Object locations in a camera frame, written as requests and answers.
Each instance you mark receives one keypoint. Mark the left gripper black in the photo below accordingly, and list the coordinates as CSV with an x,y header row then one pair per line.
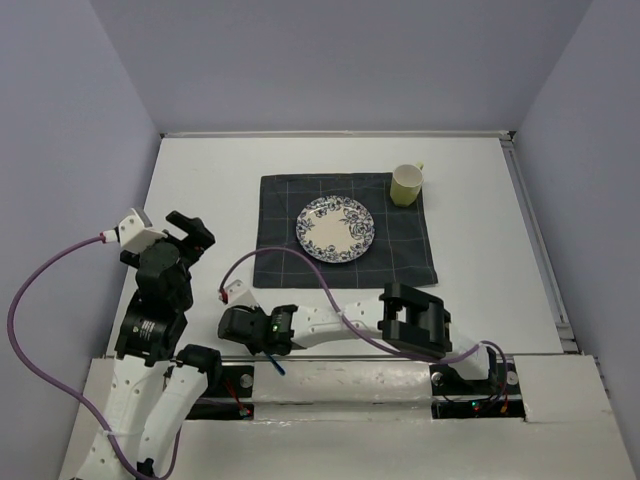
x,y
198,234

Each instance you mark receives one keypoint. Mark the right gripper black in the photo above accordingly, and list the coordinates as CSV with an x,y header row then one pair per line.
x,y
252,310

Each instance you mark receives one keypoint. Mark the iridescent spoon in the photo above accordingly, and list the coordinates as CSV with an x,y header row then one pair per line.
x,y
280,370

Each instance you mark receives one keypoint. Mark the blue floral plate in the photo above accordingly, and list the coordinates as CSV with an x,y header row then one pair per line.
x,y
335,229

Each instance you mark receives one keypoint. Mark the pale yellow paper cup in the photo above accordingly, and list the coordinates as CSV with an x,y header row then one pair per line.
x,y
406,184

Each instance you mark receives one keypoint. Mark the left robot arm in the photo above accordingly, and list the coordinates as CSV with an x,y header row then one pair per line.
x,y
154,385

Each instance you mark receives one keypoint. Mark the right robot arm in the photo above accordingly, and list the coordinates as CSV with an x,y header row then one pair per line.
x,y
409,322

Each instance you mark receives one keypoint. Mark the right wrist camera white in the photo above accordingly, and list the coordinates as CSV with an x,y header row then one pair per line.
x,y
236,295

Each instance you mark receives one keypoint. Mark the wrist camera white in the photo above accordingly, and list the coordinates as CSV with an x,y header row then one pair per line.
x,y
236,295
134,233

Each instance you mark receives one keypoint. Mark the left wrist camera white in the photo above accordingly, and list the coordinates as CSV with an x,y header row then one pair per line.
x,y
134,233

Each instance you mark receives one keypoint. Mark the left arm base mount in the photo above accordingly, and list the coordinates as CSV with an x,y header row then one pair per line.
x,y
230,399

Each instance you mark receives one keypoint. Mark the aluminium rail front edge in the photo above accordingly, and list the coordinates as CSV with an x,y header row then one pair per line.
x,y
340,358

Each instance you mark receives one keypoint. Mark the aluminium rail edge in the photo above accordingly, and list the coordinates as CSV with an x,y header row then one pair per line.
x,y
340,358
561,318

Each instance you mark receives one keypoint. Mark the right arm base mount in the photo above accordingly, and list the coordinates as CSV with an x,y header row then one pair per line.
x,y
498,396

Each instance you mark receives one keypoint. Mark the aluminium rail right edge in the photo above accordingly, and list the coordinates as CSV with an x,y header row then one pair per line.
x,y
561,318

